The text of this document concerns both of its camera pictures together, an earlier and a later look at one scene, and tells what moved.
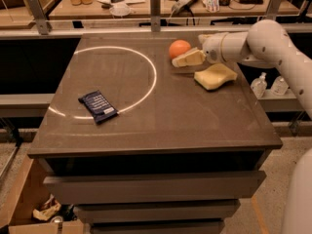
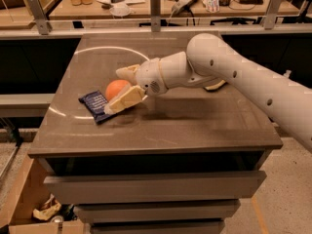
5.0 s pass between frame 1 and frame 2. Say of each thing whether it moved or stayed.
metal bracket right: stayed
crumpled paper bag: stayed
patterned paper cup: stayed
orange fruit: moved
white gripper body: moved
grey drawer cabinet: stayed
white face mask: stayed
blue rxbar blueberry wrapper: stayed
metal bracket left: stayed
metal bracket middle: stayed
